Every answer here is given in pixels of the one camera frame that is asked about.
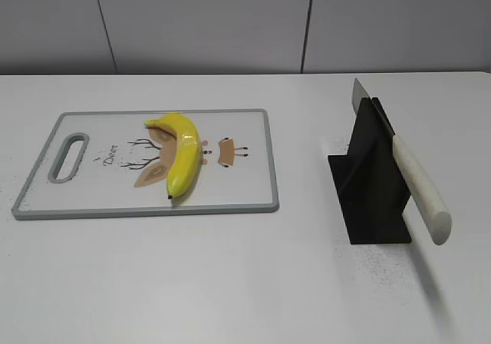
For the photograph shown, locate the yellow plastic banana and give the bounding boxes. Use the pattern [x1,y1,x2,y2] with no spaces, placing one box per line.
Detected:
[144,112,202,200]

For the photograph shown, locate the white-handled kitchen knife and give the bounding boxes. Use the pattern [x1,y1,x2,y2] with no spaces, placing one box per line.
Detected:
[351,78,452,246]

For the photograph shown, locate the black knife stand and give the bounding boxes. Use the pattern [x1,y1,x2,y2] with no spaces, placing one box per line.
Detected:
[328,98,411,245]

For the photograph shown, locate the white grey-rimmed cutting board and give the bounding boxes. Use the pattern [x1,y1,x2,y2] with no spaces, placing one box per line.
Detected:
[12,109,279,220]

